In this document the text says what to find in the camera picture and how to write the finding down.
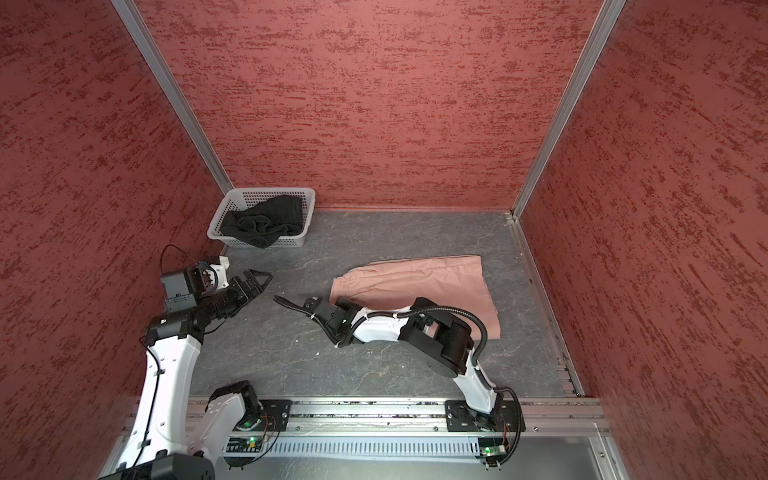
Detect black shorts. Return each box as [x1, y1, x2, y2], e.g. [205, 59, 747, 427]
[220, 195, 303, 249]

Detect pink shorts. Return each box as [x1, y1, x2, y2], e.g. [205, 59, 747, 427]
[330, 255, 501, 340]

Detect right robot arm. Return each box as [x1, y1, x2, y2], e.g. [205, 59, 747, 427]
[273, 296, 503, 432]

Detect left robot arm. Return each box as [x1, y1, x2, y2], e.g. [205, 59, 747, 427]
[108, 256, 273, 479]

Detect white plastic basket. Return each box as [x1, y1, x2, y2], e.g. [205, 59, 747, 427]
[207, 187, 316, 249]

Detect left circuit board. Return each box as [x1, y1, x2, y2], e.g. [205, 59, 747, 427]
[224, 437, 263, 456]

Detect circuit board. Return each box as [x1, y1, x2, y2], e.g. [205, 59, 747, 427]
[224, 437, 263, 456]
[477, 437, 509, 462]

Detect right circuit board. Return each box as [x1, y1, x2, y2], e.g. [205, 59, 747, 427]
[477, 437, 509, 462]

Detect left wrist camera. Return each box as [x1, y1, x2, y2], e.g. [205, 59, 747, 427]
[205, 256, 230, 292]

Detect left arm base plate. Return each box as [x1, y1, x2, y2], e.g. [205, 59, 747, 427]
[235, 399, 293, 433]

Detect slotted white cable duct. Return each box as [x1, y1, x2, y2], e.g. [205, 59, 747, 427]
[222, 436, 479, 461]

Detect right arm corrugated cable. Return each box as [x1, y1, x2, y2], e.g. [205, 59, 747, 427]
[347, 305, 527, 467]

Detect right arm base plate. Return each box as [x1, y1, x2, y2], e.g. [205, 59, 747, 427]
[444, 397, 526, 433]

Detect left aluminium corner post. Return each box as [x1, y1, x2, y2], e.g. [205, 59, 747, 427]
[111, 0, 233, 194]

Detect aluminium corner post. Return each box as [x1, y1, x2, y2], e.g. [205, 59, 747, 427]
[511, 0, 626, 222]
[111, 0, 233, 194]

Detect right aluminium corner post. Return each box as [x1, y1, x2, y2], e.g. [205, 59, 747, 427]
[511, 0, 626, 222]

